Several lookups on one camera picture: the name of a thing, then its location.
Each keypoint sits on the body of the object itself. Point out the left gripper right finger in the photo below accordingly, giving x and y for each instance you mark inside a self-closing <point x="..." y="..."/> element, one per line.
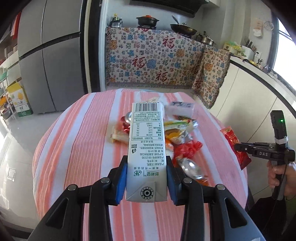
<point x="228" y="219"/>

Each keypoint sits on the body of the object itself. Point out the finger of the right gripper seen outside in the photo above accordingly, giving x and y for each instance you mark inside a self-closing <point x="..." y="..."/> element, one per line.
<point x="244" y="147"/>

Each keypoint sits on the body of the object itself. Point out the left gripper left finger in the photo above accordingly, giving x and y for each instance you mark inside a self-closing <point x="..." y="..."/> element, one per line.
<point x="64" y="220"/>

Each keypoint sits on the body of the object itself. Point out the crushed orange soda can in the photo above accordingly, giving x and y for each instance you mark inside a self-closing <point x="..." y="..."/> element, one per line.
<point x="192" y="170"/>

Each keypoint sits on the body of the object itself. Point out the red plastic bag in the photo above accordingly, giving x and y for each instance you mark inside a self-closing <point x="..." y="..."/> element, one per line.
<point x="186" y="150"/>

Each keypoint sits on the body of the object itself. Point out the green yellow snack bag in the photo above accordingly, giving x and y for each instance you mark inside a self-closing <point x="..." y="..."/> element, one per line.
<point x="180" y="131"/>

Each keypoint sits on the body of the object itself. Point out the white milk carton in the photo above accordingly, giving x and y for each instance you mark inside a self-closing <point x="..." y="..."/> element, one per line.
<point x="146" y="179"/>

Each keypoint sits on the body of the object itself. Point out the beige bread wrapper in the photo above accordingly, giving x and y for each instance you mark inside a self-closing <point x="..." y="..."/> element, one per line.
<point x="119" y="136"/>

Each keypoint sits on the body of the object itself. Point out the crushed red soda can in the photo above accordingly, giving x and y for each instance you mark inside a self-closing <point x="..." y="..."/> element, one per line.
<point x="126" y="120"/>

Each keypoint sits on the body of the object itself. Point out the white kitchen cabinet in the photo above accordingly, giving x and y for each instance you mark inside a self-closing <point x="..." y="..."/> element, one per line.
<point x="246" y="99"/>

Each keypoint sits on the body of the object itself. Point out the pink striped tablecloth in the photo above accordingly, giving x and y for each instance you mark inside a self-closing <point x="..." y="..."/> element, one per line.
<point x="77" y="149"/>

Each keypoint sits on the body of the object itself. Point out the clear plastic wrapper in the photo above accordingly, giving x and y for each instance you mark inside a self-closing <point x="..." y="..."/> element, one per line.
<point x="180" y="108"/>

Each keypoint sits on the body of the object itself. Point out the patterned cloth side piece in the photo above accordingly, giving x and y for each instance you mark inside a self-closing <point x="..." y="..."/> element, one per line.
<point x="213" y="69"/>

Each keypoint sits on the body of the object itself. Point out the knife block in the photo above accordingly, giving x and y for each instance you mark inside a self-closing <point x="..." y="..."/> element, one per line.
<point x="247" y="50"/>

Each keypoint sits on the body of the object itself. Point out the steel pot with lid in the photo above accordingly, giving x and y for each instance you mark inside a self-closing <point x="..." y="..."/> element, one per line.
<point x="205" y="39"/>

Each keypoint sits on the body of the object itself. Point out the storage rack shelf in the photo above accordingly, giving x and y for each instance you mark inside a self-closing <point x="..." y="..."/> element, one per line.
<point x="7" y="109"/>

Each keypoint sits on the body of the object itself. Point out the yellow green cardboard box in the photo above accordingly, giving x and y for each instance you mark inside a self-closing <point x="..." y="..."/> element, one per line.
<point x="19" y="99"/>

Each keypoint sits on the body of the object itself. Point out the black wok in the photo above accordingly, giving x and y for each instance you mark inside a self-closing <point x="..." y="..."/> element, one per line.
<point x="182" y="28"/>

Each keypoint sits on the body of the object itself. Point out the patterned fu cloth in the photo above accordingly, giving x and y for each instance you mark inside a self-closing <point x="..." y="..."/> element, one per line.
<point x="138" y="57"/>

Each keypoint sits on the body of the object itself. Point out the black clay pot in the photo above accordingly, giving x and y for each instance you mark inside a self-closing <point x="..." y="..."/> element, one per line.
<point x="147" y="21"/>

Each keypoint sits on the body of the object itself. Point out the grey refrigerator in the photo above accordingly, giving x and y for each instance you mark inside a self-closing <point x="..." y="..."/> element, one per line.
<point x="51" y="55"/>

